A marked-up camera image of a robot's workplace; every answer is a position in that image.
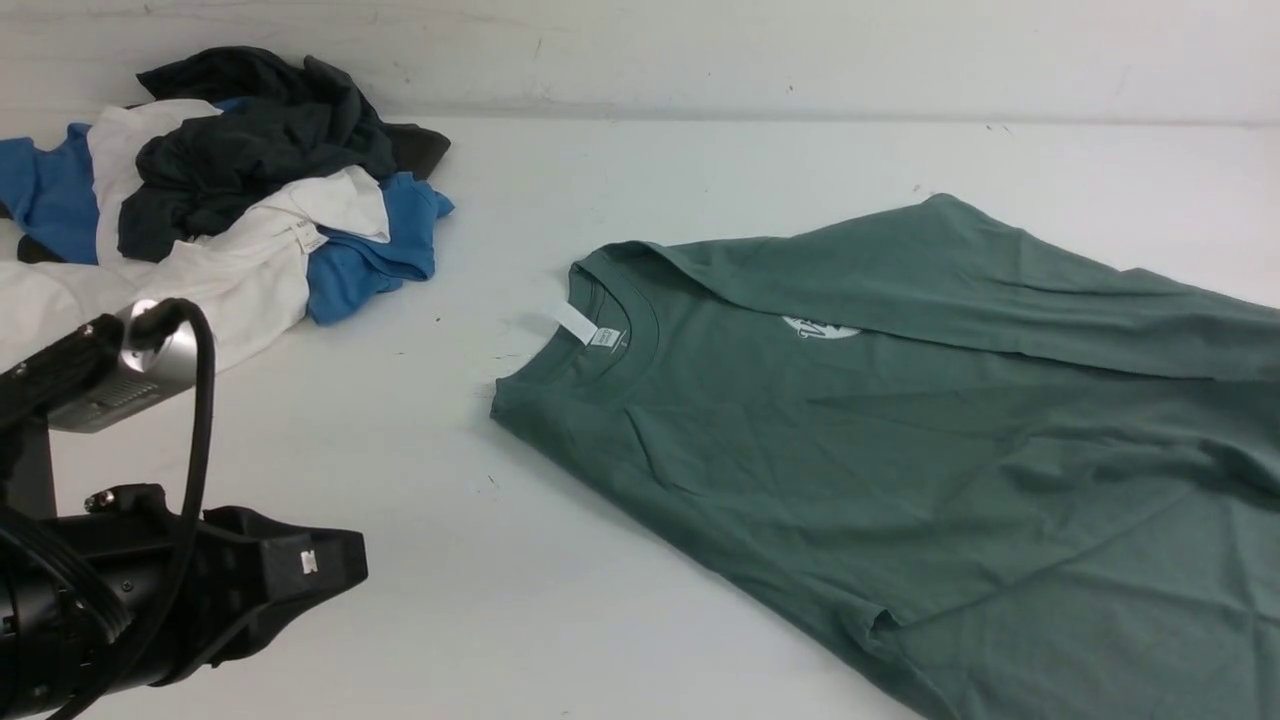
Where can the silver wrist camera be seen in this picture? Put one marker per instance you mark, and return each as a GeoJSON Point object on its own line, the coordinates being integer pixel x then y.
{"type": "Point", "coordinates": [156, 359]}

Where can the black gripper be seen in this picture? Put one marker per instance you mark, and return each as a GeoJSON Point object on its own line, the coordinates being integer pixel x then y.
{"type": "Point", "coordinates": [249, 578]}

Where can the dark grey shirt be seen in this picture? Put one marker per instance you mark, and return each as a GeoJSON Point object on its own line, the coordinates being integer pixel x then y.
{"type": "Point", "coordinates": [225, 128]}

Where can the green long-sleeved shirt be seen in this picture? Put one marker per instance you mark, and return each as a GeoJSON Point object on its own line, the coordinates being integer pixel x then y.
{"type": "Point", "coordinates": [1000, 480]}

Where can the white shirt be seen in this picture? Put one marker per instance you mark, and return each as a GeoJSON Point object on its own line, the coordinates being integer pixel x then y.
{"type": "Point", "coordinates": [250, 281]}

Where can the blue shirt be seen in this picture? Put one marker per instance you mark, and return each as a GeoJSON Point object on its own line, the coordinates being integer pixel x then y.
{"type": "Point", "coordinates": [370, 260]}

